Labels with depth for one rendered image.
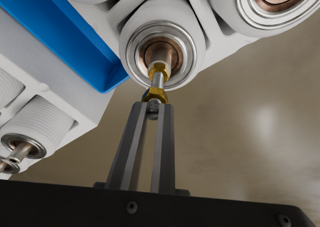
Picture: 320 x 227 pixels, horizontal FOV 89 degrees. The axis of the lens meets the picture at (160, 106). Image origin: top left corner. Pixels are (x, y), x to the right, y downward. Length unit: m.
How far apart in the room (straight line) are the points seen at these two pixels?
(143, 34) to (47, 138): 0.27
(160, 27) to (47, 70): 0.28
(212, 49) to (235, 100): 0.33
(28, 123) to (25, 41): 0.16
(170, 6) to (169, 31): 0.02
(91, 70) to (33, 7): 0.15
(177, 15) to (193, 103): 0.40
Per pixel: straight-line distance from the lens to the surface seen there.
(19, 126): 0.37
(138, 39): 0.18
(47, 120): 0.38
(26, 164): 0.49
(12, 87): 0.40
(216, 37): 0.26
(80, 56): 0.42
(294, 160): 0.93
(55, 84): 0.38
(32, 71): 0.38
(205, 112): 0.57
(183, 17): 0.17
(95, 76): 0.41
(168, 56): 0.17
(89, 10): 0.26
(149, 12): 0.17
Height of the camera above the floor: 0.42
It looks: 50 degrees down
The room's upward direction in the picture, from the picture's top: 174 degrees counter-clockwise
